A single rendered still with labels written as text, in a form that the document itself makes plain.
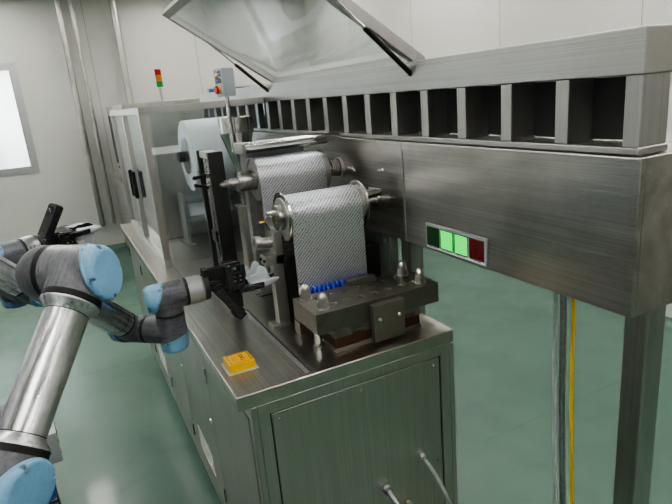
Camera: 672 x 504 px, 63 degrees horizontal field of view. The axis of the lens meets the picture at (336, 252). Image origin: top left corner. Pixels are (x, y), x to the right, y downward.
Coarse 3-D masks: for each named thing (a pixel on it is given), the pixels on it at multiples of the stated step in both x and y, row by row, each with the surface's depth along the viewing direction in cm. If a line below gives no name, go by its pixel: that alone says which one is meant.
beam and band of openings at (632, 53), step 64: (448, 64) 135; (512, 64) 117; (576, 64) 103; (640, 64) 92; (320, 128) 216; (384, 128) 177; (448, 128) 151; (512, 128) 122; (576, 128) 109; (640, 128) 95
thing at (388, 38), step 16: (176, 0) 195; (336, 0) 136; (352, 16) 138; (368, 16) 142; (192, 32) 224; (368, 32) 141; (384, 32) 145; (384, 48) 144; (400, 48) 148; (384, 64) 164; (400, 64) 147; (256, 80) 243; (272, 80) 243
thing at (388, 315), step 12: (384, 300) 155; (396, 300) 155; (372, 312) 153; (384, 312) 154; (396, 312) 156; (372, 324) 154; (384, 324) 155; (396, 324) 157; (372, 336) 156; (384, 336) 156
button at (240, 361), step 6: (234, 354) 152; (240, 354) 152; (246, 354) 151; (228, 360) 149; (234, 360) 149; (240, 360) 148; (246, 360) 148; (252, 360) 148; (228, 366) 147; (234, 366) 146; (240, 366) 147; (246, 366) 148; (252, 366) 148; (234, 372) 146
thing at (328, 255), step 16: (352, 224) 168; (304, 240) 162; (320, 240) 165; (336, 240) 167; (352, 240) 170; (304, 256) 163; (320, 256) 166; (336, 256) 168; (352, 256) 171; (304, 272) 164; (320, 272) 167; (336, 272) 169; (352, 272) 172
